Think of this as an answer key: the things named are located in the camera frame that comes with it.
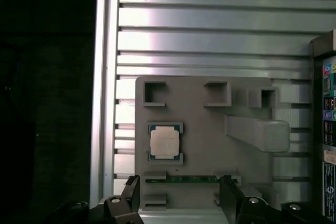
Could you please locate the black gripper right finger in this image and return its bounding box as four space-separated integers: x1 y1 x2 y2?
219 175 335 224

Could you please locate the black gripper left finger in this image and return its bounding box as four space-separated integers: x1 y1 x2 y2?
44 175 143 224

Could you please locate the green RAM stick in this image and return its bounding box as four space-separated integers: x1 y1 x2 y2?
145 175 241 184

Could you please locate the grey parts rack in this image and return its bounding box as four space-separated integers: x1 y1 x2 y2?
134 76 291 211

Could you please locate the black PC case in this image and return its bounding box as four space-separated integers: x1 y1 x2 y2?
309 29 336 223

